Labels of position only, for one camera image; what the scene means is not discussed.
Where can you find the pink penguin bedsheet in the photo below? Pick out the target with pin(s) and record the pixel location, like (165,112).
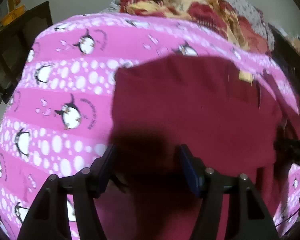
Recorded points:
(59,118)

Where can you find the grey floral pillow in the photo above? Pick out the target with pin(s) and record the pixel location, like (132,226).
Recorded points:
(240,10)

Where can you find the orange plastic basket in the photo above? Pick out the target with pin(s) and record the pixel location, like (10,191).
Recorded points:
(13,15)

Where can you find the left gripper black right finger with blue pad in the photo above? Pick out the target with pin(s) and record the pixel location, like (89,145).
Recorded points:
(248,216)

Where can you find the maroon red shirt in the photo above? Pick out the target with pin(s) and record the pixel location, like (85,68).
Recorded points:
(199,101)

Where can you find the red yellow floral blanket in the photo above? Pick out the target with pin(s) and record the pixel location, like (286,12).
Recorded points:
(197,7)

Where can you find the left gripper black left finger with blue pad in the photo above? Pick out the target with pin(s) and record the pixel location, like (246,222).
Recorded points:
(48,218)

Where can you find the dark wooden table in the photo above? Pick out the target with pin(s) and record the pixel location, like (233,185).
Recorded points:
(16,41)

